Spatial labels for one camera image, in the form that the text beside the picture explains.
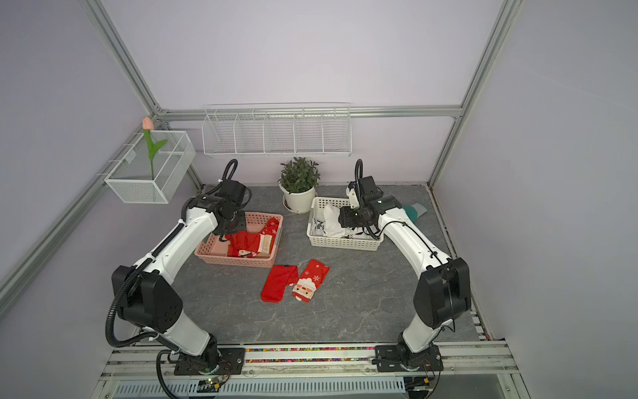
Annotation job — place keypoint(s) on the white mesh wall box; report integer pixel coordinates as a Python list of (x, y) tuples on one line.
[(130, 178)]

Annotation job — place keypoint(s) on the pink artificial tulip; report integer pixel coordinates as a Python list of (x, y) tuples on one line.
[(153, 147)]

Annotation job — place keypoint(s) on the white sock two black stripes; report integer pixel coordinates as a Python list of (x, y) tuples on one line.
[(332, 226)]

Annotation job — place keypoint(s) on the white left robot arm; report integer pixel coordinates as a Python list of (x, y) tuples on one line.
[(145, 305)]

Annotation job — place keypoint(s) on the green white garden glove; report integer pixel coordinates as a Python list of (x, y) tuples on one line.
[(414, 211)]

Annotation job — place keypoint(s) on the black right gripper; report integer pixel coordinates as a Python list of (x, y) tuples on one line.
[(345, 218)]

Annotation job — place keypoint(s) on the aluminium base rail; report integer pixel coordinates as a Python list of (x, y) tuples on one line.
[(338, 360)]

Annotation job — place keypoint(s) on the pink perforated plastic basket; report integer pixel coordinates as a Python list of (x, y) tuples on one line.
[(214, 250)]

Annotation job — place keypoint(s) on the white wire wall shelf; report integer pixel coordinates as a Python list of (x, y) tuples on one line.
[(277, 129)]

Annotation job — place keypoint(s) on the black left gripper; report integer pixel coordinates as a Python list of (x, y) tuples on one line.
[(242, 225)]

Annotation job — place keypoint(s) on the green potted plant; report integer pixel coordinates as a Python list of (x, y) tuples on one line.
[(299, 175)]

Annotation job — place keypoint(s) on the plain red sock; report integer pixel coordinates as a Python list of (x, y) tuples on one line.
[(280, 277)]

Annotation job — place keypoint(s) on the white perforated plastic basket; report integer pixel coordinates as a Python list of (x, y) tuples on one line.
[(356, 239)]

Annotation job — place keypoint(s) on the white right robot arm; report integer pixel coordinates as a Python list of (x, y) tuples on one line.
[(443, 291)]

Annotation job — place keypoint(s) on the red santa sock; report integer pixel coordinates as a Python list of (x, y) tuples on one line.
[(310, 281)]

